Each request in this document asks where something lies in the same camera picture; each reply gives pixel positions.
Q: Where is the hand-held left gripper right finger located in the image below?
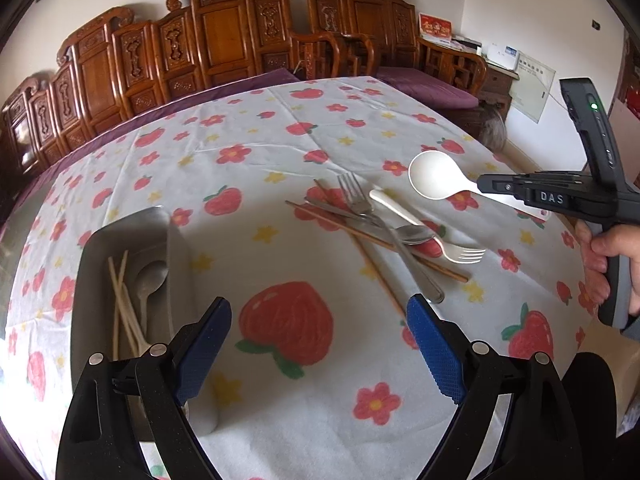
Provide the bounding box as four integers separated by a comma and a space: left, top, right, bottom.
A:
406, 294, 583, 480

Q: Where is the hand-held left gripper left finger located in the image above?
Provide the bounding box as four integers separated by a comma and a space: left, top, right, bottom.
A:
56, 297, 232, 480

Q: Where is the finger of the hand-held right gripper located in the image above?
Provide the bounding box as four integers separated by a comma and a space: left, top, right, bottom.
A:
477, 173, 586, 202

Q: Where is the metal fork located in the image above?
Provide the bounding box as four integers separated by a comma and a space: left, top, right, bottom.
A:
337, 172, 446, 304

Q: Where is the large white plastic spoon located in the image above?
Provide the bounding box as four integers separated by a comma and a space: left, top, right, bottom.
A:
408, 151, 483, 201

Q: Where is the beige chopstick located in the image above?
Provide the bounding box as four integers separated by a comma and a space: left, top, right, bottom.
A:
107, 255, 147, 358
112, 249, 130, 362

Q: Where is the brown chopstick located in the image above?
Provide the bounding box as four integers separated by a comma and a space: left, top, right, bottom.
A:
285, 200, 469, 283
313, 178, 407, 320

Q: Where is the small grey spoon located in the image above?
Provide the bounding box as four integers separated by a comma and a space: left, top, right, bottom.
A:
134, 260, 169, 333

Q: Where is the metal spoon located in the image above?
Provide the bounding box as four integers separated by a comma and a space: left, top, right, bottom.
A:
304, 196, 435, 247

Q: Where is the white plastic fork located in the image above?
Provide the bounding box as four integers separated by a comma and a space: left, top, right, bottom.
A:
369, 187, 487, 265

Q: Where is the metal rectangular tin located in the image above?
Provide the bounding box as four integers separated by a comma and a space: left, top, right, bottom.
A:
70, 205, 221, 443

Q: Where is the person's right hand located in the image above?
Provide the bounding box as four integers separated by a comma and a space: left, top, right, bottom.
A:
574, 220, 640, 317

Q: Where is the grey fluffy bundle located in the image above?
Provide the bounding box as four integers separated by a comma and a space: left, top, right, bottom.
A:
472, 105, 508, 153

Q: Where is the wooden side table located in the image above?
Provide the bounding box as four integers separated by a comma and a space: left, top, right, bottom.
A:
482, 60, 521, 117

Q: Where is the strawberry flower print tablecloth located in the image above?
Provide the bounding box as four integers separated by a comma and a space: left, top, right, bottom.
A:
0, 76, 601, 480

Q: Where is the purple armchair cushion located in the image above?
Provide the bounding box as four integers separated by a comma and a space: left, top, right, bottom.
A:
375, 66, 481, 109

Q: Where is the white device box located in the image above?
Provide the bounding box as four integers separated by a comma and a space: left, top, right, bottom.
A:
487, 45, 521, 72

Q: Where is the red greeting card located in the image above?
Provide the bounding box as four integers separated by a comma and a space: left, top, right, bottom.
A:
419, 12, 453, 41

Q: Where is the carved wooden armchair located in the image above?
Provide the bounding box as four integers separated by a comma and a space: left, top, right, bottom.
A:
306, 0, 488, 136

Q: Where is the carved wooden sofa bench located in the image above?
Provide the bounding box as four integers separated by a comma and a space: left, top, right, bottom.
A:
0, 0, 377, 221

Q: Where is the white wall chart panel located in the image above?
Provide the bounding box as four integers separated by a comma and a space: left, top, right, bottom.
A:
509, 51, 557, 124

